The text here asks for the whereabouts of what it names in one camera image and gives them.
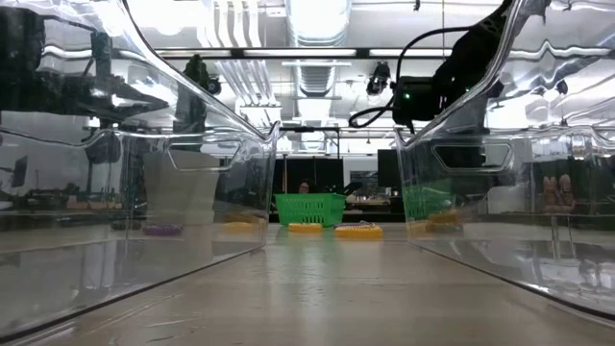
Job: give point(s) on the clear plastic bin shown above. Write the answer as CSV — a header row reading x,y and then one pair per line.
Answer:
x,y
72,269
528,254

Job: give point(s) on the person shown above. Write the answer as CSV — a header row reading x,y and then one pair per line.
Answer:
x,y
303,187

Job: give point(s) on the silver ventilation duct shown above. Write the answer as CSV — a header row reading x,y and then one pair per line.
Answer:
x,y
317,24

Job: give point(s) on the pink background object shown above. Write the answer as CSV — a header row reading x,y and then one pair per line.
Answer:
x,y
550,194
566,192

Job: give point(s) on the cluttered background workbench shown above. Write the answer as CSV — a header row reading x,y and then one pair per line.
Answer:
x,y
86,204

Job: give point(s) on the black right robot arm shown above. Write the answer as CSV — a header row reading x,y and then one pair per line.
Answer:
x,y
473,53

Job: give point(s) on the black overhead frame bar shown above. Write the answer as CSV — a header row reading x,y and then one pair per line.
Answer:
x,y
362,52

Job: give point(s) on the black overhead camera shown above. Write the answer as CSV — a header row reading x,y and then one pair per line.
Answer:
x,y
379,77

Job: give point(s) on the black background monitor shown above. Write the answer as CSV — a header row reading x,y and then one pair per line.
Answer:
x,y
389,168

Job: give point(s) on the green plastic basket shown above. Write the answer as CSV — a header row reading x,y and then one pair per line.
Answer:
x,y
310,209

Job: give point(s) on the black round ceiling device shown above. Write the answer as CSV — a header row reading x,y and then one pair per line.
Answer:
x,y
561,86
214,85

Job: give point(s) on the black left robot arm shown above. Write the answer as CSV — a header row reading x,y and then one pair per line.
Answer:
x,y
29,91

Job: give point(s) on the black background table frame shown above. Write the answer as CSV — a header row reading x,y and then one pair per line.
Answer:
x,y
307,129

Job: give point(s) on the tilted dark monitor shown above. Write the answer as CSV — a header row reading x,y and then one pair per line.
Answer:
x,y
20,170

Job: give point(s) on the black background panel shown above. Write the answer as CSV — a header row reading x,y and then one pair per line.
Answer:
x,y
307,173

